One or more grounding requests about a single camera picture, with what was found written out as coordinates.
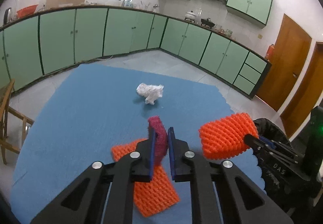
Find white ceramic pot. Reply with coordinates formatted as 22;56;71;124
185;11;197;23

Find blue table mat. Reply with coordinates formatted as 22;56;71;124
10;62;268;224

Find black wok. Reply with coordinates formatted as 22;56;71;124
201;18;215;29

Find orange foam net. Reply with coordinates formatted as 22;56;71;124
111;138;180;217
199;113;259;160

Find green lower kitchen cabinets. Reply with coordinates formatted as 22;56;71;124
1;6;271;98

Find brown wooden door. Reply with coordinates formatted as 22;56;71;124
256;14;312;111
280;42;323;138

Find steel electric kettle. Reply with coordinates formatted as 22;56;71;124
3;7;13;25

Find red plastic basin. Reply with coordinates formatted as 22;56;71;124
17;4;38;18

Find white tissue wad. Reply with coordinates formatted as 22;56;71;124
136;83;164;105

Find wooden chair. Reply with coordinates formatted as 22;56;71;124
1;79;34;165

